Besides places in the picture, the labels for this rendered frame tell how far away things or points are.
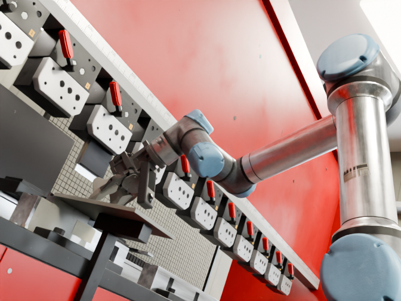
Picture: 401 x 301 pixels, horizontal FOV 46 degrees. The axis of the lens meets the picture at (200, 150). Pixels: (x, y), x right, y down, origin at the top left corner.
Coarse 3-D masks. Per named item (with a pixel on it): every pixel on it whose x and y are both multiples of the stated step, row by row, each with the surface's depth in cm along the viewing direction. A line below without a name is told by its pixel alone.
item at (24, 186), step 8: (8, 176) 137; (0, 184) 135; (8, 184) 133; (16, 184) 131; (24, 184) 133; (8, 192) 132; (16, 192) 131; (24, 192) 133; (32, 192) 135; (40, 192) 139
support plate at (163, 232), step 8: (56, 192) 116; (64, 200) 117; (72, 200) 114; (80, 200) 111; (88, 200) 110; (96, 200) 109; (80, 208) 120; (88, 208) 116; (96, 208) 113; (104, 208) 110; (112, 208) 107; (120, 208) 105; (128, 208) 104; (136, 208) 103; (88, 216) 127; (96, 216) 123; (120, 216) 112; (128, 216) 109; (136, 216) 106; (144, 216) 105; (152, 224) 108; (152, 232) 117; (160, 232) 113; (168, 232) 114
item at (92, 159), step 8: (88, 144) 126; (96, 144) 128; (80, 152) 126; (88, 152) 126; (96, 152) 129; (104, 152) 131; (80, 160) 124; (88, 160) 126; (96, 160) 129; (104, 160) 132; (80, 168) 125; (88, 168) 127; (96, 168) 129; (104, 168) 132; (88, 176) 128; (96, 176) 130
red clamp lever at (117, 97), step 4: (112, 84) 123; (116, 84) 123; (112, 88) 123; (116, 88) 123; (112, 92) 123; (116, 92) 123; (112, 96) 124; (116, 96) 124; (120, 96) 124; (112, 100) 124; (116, 100) 124; (120, 100) 124; (116, 104) 124; (120, 104) 125; (116, 108) 125; (120, 108) 125; (112, 112) 127; (116, 112) 126; (120, 112) 125; (124, 112) 126; (116, 116) 126; (120, 116) 125; (124, 116) 126
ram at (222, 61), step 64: (128, 0) 130; (192, 0) 155; (256, 0) 194; (128, 64) 132; (192, 64) 159; (256, 64) 199; (256, 128) 204; (256, 192) 210; (320, 192) 287; (320, 256) 298
